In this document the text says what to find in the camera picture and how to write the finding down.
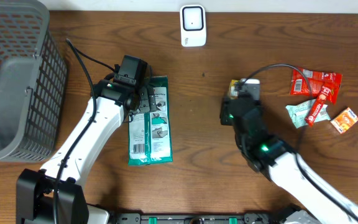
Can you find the dark green packet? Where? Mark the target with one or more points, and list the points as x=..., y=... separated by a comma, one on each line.
x=149, y=133

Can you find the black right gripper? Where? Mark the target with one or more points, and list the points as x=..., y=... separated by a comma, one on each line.
x=224, y=119

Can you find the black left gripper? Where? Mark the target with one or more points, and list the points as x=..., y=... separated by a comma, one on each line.
x=148, y=100

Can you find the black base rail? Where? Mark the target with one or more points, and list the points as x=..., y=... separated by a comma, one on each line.
x=291, y=214

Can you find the small red Nescafe packet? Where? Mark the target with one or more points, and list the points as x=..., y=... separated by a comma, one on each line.
x=326, y=93

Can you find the white barcode scanner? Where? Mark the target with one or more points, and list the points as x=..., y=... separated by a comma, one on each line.
x=193, y=25

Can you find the grey plastic shopping basket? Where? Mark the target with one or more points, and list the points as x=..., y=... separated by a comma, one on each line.
x=33, y=77

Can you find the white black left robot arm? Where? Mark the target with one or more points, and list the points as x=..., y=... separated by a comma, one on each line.
x=54, y=194

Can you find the small orange tissue pack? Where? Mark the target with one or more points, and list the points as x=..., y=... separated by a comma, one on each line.
x=345, y=120

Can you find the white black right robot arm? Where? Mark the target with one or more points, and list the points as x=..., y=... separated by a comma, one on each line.
x=281, y=164

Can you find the red snack bag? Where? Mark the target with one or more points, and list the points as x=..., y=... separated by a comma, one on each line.
x=304, y=80

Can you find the yellow green juice carton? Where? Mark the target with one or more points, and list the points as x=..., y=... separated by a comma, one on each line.
x=233, y=91

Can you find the light green wet wipes pack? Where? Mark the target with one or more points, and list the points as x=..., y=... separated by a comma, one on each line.
x=298, y=113

